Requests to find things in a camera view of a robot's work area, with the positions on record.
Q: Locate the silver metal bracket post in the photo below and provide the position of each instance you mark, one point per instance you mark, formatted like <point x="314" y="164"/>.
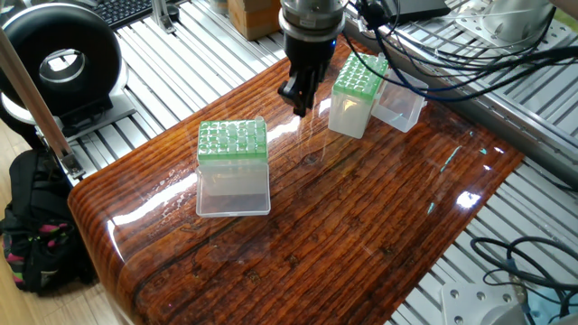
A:
<point x="166" y="13"/>

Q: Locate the cardboard box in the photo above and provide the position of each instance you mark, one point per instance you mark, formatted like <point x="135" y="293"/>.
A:
<point x="257" y="18"/>

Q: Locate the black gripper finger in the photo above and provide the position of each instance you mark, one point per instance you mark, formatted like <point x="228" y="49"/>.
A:
<point x="289" y="90"/>
<point x="305" y="99"/>

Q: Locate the black backpack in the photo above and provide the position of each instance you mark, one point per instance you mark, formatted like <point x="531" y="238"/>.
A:
<point x="41" y="226"/>

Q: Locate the brown wooden pole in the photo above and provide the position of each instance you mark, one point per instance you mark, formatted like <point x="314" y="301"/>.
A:
<point x="36" y="108"/>

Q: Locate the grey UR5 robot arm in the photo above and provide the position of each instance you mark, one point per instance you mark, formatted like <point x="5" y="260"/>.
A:
<point x="312" y="13"/>

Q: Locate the black keyboard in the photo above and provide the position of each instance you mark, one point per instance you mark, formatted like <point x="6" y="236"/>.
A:
<point x="122" y="11"/>

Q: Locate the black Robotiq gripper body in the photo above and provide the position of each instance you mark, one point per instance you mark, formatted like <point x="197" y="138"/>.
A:
<point x="312" y="59"/>

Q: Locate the clear pipette box green rack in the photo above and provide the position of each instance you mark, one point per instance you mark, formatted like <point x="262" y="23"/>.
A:
<point x="357" y="104"/>
<point x="233" y="167"/>

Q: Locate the white perforated base plate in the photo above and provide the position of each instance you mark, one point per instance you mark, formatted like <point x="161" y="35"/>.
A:
<point x="479" y="307"/>

